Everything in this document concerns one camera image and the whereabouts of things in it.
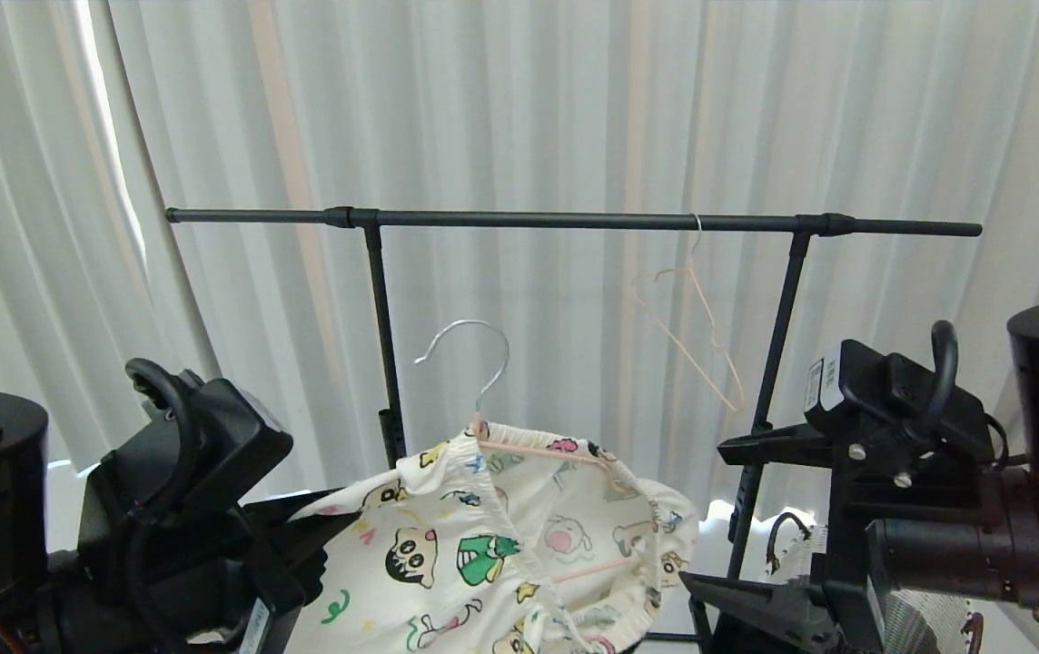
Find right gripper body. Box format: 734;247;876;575
808;454;1039;654

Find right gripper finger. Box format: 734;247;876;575
717;422;840;469
678;572;831;654

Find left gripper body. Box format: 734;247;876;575
52;504;307;654

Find pink clothes hanger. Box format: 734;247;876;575
414;319;638;582
633;214;747;414

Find cream printed garment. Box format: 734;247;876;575
288;422;700;654

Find white laundry basket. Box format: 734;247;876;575
760;510;984;654

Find black clothes rack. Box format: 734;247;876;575
165;207;984;648

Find white curtain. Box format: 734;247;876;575
0;0;1039;654

